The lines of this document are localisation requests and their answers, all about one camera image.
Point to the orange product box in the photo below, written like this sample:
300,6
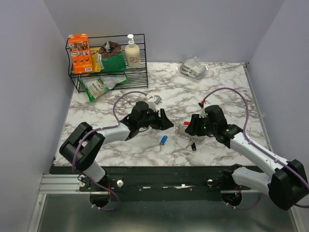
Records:
80,53

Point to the green white snack bag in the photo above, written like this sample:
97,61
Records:
96,86

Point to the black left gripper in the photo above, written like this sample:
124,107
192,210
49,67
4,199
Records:
165,123

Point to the blue tagged key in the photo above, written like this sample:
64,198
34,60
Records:
162,142

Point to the yellow snack bag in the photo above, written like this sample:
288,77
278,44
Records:
94,57

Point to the black wire shelf rack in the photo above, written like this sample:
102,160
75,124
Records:
137,78

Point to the clear plastic wrapped package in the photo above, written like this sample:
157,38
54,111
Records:
194,68

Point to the cream pump soap bottle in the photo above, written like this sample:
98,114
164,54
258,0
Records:
132,52

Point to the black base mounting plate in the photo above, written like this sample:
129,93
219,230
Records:
162,184

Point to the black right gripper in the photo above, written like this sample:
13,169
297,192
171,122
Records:
193,128

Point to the red handled key organizer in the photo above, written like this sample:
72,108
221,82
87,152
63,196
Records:
180,132

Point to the green brown bag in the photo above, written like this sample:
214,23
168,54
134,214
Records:
111,58

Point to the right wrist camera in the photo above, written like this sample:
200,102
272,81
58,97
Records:
202,113

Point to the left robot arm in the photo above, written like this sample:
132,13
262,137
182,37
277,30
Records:
84,143

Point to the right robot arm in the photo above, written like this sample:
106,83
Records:
284,182

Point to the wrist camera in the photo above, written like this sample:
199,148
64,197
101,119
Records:
153,102
202,113

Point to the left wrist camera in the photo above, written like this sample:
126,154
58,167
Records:
153,102

